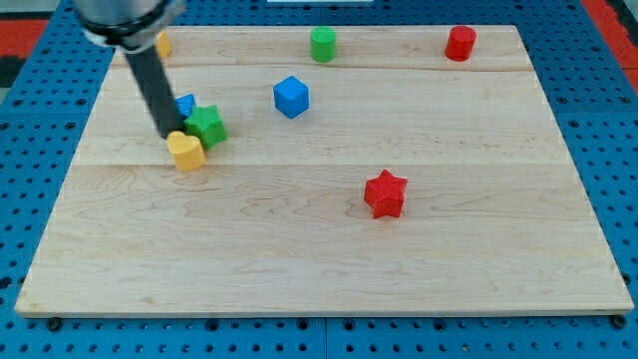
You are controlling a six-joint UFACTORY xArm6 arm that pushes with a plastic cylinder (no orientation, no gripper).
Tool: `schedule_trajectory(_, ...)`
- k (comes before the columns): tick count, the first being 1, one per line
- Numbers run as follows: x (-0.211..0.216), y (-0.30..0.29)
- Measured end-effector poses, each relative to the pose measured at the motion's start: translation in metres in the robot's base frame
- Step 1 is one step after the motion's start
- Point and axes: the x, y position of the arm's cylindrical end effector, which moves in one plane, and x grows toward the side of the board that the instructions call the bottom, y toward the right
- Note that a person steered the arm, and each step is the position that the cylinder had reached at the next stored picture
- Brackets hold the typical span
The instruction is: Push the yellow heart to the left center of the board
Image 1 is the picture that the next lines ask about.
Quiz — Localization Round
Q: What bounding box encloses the green cylinder block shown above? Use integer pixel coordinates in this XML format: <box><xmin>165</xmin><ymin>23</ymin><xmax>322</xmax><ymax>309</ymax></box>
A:
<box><xmin>310</xmin><ymin>26</ymin><xmax>337</xmax><ymax>63</ymax></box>

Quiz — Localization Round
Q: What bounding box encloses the wooden board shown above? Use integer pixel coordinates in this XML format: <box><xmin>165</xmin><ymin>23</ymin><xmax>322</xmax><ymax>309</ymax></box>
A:
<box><xmin>15</xmin><ymin>25</ymin><xmax>634</xmax><ymax>318</ymax></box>

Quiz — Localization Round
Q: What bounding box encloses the red cylinder block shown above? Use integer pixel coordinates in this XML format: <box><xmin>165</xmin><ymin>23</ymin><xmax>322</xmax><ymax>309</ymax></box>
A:
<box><xmin>445</xmin><ymin>25</ymin><xmax>478</xmax><ymax>62</ymax></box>

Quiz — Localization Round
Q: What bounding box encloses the blue cube block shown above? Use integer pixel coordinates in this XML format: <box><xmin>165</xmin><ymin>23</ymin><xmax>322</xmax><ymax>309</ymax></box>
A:
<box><xmin>273</xmin><ymin>76</ymin><xmax>310</xmax><ymax>119</ymax></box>

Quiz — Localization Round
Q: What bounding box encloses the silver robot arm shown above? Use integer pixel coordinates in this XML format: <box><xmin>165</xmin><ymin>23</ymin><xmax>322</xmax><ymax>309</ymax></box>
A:
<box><xmin>73</xmin><ymin>0</ymin><xmax>185</xmax><ymax>139</ymax></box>

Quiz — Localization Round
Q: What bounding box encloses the red star block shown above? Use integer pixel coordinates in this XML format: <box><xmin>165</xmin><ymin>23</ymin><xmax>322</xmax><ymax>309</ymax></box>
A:
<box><xmin>364</xmin><ymin>170</ymin><xmax>408</xmax><ymax>218</ymax></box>

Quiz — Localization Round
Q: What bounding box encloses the blue block behind rod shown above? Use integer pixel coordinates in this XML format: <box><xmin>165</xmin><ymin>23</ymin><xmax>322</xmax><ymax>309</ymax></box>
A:
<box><xmin>175</xmin><ymin>94</ymin><xmax>196</xmax><ymax>119</ymax></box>

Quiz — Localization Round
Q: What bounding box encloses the yellow block at top left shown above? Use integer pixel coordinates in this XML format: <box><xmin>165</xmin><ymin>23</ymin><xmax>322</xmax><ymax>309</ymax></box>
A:
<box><xmin>156</xmin><ymin>31</ymin><xmax>171</xmax><ymax>59</ymax></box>

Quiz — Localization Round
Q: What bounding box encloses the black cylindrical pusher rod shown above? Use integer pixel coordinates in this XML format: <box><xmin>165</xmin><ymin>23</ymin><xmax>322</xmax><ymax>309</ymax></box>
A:
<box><xmin>125</xmin><ymin>46</ymin><xmax>183</xmax><ymax>139</ymax></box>

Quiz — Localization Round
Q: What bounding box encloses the yellow heart block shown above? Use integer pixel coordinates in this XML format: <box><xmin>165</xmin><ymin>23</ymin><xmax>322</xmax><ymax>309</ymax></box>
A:
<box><xmin>166</xmin><ymin>131</ymin><xmax>206</xmax><ymax>172</ymax></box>

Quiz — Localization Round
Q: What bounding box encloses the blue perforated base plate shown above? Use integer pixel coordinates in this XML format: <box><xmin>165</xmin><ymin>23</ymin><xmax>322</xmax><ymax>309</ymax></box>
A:
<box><xmin>1</xmin><ymin>1</ymin><xmax>637</xmax><ymax>358</ymax></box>

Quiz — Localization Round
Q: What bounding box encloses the green star block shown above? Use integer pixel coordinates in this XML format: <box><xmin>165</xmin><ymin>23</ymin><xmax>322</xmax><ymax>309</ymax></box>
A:
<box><xmin>184</xmin><ymin>106</ymin><xmax>226</xmax><ymax>150</ymax></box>

